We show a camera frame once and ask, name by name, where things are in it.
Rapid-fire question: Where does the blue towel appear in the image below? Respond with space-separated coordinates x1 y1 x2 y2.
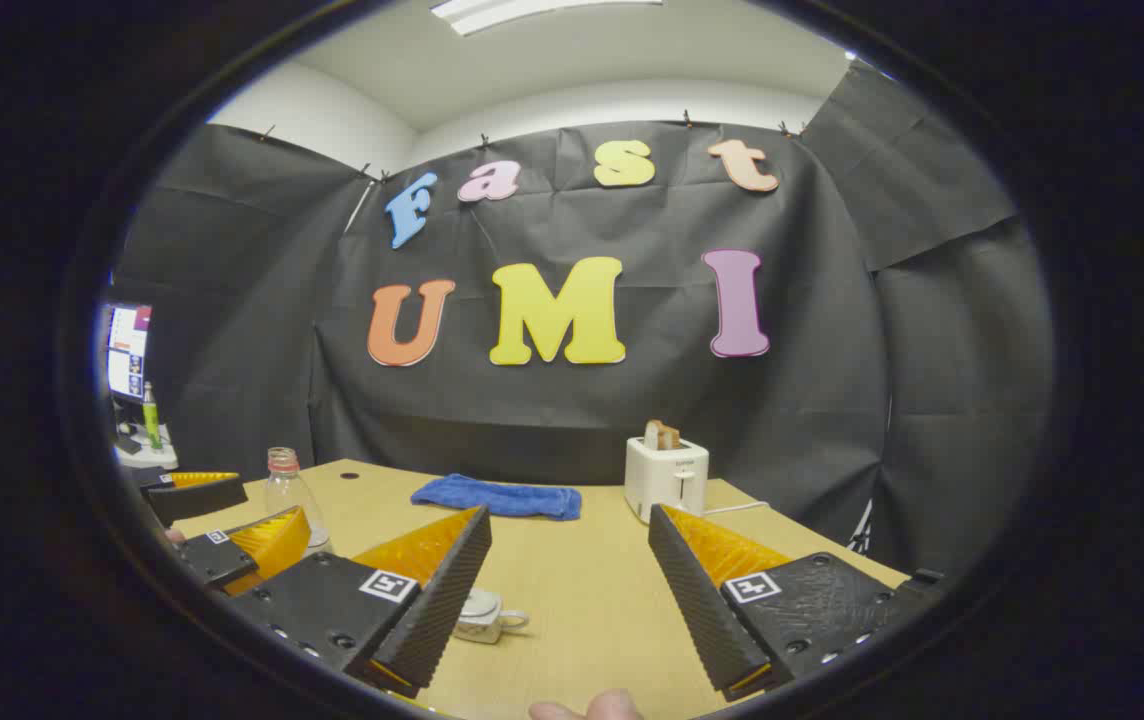
410 473 583 522

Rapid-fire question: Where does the white ceramic teacup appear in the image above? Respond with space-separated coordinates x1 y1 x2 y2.
452 588 531 644

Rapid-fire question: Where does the white toaster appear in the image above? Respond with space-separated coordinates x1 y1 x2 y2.
624 435 710 525

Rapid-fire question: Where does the computer monitor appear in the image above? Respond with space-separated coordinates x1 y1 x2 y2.
102 302 153 406

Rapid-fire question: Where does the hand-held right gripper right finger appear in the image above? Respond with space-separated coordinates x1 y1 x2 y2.
648 503 943 701

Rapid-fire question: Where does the black backdrop cloth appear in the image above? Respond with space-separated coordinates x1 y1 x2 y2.
112 60 1053 581

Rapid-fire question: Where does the ceiling light panel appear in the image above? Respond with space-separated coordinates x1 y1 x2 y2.
430 0 663 37

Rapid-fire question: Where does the white side table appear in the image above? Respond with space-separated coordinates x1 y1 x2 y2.
112 425 180 471

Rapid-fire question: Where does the clear plastic water bottle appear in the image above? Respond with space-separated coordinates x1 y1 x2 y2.
264 447 333 557

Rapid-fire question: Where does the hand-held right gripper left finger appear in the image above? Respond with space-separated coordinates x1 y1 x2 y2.
232 505 493 699

